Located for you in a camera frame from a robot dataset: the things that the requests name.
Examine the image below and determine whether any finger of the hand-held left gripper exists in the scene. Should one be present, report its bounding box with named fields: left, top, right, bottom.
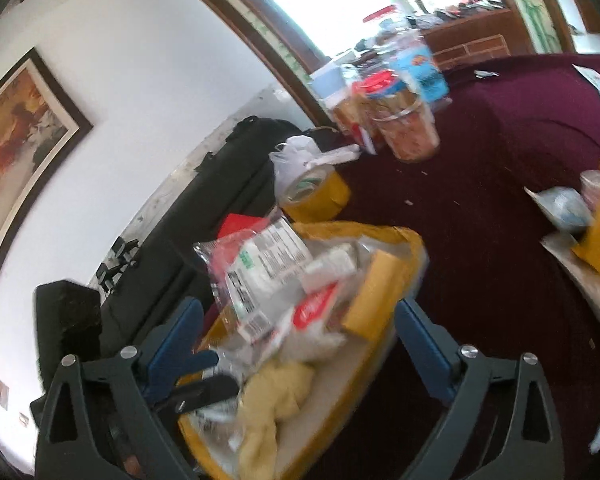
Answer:
left=152, top=350, right=220, bottom=401
left=165, top=375, right=241, bottom=413

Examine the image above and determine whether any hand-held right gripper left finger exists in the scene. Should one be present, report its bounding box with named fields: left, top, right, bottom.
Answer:
left=35, top=297, right=203, bottom=480

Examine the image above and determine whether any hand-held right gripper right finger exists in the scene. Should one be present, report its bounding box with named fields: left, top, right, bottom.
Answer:
left=395, top=300, right=563, bottom=480

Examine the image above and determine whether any yellow fluffy towel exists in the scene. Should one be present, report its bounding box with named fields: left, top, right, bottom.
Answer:
left=237, top=330, right=348, bottom=476

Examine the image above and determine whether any clear packet with green label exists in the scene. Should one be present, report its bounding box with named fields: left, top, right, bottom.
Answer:
left=192, top=215, right=313, bottom=346

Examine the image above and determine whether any yellow round tray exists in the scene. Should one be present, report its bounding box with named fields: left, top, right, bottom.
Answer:
left=177, top=220, right=431, bottom=480

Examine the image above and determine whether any yellow cardboard box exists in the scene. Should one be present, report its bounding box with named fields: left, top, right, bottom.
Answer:
left=340, top=250, right=406, bottom=341

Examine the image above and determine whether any small white box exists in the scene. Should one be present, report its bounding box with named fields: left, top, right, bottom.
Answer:
left=300, top=247, right=358, bottom=293

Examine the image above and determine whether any black suitcase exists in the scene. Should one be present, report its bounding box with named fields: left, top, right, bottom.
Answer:
left=100, top=116, right=326, bottom=341

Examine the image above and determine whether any maroon cloth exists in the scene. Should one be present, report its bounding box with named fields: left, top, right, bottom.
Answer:
left=305, top=52, right=600, bottom=480

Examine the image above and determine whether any yellow tape roll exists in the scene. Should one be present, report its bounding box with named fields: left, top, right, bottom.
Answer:
left=277, top=164, right=351, bottom=223

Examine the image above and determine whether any framed painting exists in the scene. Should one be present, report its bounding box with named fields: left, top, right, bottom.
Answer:
left=0, top=47, right=95, bottom=291

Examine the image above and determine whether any thin white plastic bag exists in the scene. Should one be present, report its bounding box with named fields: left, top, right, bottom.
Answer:
left=269, top=135, right=361, bottom=201

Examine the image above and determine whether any red lid snack jar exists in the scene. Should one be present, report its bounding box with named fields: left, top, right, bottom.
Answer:
left=352, top=71, right=406, bottom=136

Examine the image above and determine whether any blue snack bag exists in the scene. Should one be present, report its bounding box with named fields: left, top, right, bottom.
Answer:
left=387, top=42, right=451, bottom=106

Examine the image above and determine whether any white lidded container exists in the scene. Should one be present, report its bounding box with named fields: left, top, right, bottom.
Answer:
left=307, top=62, right=351, bottom=106

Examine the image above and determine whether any wooden cabinet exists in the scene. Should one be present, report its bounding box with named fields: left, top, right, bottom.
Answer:
left=420, top=7, right=531, bottom=71

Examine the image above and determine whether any bamboo print wall panel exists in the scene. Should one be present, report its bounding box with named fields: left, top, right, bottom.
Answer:
left=495, top=0, right=561, bottom=53

